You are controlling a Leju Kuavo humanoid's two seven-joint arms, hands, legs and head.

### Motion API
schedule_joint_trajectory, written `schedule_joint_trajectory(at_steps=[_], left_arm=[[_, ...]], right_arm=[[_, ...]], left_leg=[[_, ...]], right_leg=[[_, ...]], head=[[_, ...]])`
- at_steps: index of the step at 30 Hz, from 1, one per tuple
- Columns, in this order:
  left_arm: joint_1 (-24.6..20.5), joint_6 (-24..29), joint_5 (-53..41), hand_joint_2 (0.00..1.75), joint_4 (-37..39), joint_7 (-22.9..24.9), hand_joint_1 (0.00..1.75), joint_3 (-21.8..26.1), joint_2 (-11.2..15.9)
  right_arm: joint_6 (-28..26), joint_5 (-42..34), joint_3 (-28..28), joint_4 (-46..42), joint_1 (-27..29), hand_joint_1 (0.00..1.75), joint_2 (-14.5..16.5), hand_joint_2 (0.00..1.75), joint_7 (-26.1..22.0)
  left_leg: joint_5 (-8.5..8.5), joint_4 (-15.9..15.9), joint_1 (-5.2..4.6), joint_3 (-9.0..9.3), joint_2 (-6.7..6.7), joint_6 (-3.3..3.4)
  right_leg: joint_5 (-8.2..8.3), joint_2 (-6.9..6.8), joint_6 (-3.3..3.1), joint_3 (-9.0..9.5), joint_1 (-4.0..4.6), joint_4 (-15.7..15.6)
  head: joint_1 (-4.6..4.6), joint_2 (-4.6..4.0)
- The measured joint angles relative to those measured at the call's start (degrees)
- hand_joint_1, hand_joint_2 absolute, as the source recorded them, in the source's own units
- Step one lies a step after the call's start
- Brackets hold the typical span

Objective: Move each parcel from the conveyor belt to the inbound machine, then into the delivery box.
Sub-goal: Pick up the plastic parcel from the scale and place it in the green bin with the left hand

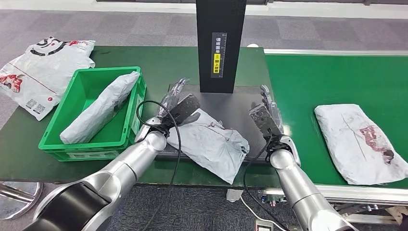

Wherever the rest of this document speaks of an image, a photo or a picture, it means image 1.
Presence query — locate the black inbound scanner machine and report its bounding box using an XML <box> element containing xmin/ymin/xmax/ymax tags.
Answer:
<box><xmin>156</xmin><ymin>0</ymin><xmax>278</xmax><ymax>163</ymax></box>

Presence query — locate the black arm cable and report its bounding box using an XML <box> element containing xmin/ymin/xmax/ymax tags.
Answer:
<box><xmin>136</xmin><ymin>100</ymin><xmax>182</xmax><ymax>231</ymax></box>
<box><xmin>242</xmin><ymin>134</ymin><xmax>289</xmax><ymax>231</ymax></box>

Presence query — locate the white table foot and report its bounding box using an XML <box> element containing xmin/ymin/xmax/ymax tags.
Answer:
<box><xmin>226</xmin><ymin>189</ymin><xmax>244</xmax><ymax>203</ymax></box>

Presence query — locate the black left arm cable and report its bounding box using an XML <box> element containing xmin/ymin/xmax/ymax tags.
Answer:
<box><xmin>136</xmin><ymin>100</ymin><xmax>182</xmax><ymax>231</ymax></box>

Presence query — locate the black and yellow ruler label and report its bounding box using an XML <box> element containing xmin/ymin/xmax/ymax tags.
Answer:
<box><xmin>210</xmin><ymin>32</ymin><xmax>228</xmax><ymax>79</ymax></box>

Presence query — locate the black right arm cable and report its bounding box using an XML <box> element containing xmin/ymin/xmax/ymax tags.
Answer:
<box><xmin>242</xmin><ymin>134</ymin><xmax>289</xmax><ymax>231</ymax></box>

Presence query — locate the grey parcel bag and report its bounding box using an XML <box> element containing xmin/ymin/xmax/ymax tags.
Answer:
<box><xmin>314</xmin><ymin>103</ymin><xmax>408</xmax><ymax>186</ymax></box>
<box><xmin>166</xmin><ymin>108</ymin><xmax>250</xmax><ymax>185</ymax></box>
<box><xmin>59</xmin><ymin>71</ymin><xmax>141</xmax><ymax>145</ymax></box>

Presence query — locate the green conveyor belt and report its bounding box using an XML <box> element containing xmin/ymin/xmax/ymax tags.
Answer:
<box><xmin>259</xmin><ymin>48</ymin><xmax>408</xmax><ymax>225</ymax></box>

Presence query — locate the green plastic crate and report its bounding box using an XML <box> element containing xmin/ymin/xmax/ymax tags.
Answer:
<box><xmin>38</xmin><ymin>66</ymin><xmax>147</xmax><ymax>162</ymax></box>

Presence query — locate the white floor cable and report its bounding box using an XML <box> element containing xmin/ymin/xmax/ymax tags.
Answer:
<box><xmin>239</xmin><ymin>195</ymin><xmax>288</xmax><ymax>231</ymax></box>

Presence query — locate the large white printed mailer bag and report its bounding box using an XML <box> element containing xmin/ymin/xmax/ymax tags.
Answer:
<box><xmin>0</xmin><ymin>36</ymin><xmax>96</xmax><ymax>121</ymax></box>

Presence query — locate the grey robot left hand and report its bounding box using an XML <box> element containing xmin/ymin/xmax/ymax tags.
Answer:
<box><xmin>157</xmin><ymin>77</ymin><xmax>202</xmax><ymax>128</ymax></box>

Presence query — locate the white floor power socket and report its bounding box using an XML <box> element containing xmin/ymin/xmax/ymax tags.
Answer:
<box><xmin>255</xmin><ymin>219</ymin><xmax>274</xmax><ymax>231</ymax></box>

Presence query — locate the chrome round stool base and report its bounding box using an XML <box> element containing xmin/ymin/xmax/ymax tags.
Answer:
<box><xmin>0</xmin><ymin>181</ymin><xmax>43</xmax><ymax>220</ymax></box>

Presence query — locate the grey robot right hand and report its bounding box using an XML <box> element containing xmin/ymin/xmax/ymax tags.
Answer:
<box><xmin>249</xmin><ymin>84</ymin><xmax>285</xmax><ymax>138</ymax></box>

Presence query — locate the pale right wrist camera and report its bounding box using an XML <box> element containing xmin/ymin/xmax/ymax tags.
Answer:
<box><xmin>280</xmin><ymin>135</ymin><xmax>302</xmax><ymax>168</ymax></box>

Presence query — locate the beige crumpled bag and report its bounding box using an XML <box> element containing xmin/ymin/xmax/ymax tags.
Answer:
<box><xmin>384</xmin><ymin>205</ymin><xmax>408</xmax><ymax>224</ymax></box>

